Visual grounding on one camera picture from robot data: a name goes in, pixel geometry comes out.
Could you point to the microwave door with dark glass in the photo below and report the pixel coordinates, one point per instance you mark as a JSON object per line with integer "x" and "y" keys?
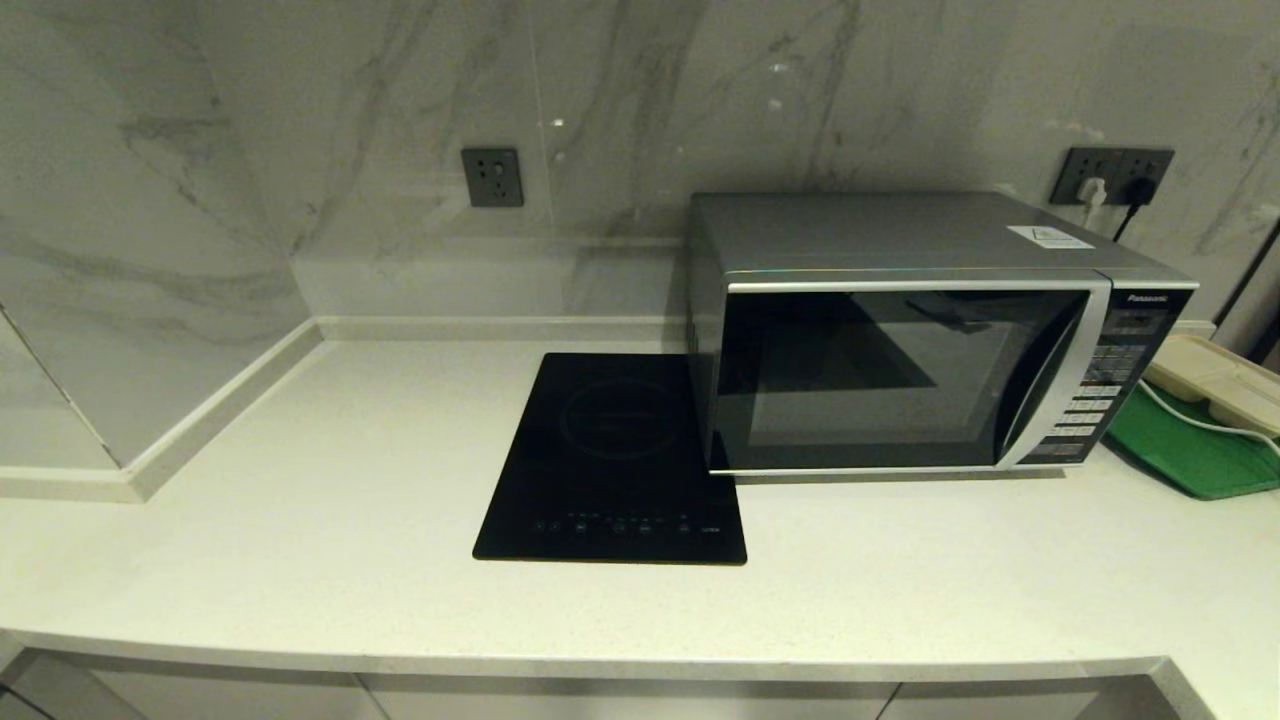
{"x": 900, "y": 380}

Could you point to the silver microwave oven body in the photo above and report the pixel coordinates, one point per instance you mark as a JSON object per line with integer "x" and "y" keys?
{"x": 880, "y": 228}

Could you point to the grey double wall outlet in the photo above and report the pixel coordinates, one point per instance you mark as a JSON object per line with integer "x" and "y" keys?
{"x": 1115, "y": 165}

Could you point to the black induction cooktop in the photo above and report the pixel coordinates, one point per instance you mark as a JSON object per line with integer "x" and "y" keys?
{"x": 610, "y": 460}

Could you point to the black power plug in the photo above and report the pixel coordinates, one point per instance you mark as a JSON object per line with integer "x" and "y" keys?
{"x": 1140, "y": 190}

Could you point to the beige cabinet door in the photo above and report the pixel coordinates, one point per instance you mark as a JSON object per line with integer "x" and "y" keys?
{"x": 1030, "y": 705}
{"x": 620, "y": 705}

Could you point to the green plastic tray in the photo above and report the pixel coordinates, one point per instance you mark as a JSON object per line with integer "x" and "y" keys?
{"x": 1185, "y": 455}

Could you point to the white power plug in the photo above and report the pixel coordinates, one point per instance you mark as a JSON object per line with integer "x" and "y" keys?
{"x": 1092, "y": 192}

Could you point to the grey single wall outlet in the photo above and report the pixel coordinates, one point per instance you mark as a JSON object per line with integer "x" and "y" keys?
{"x": 493, "y": 178}

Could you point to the beige power strip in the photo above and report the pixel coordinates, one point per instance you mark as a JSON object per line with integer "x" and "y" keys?
{"x": 1210, "y": 378}

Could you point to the white paper sheet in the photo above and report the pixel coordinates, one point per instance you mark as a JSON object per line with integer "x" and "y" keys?
{"x": 1050, "y": 237}

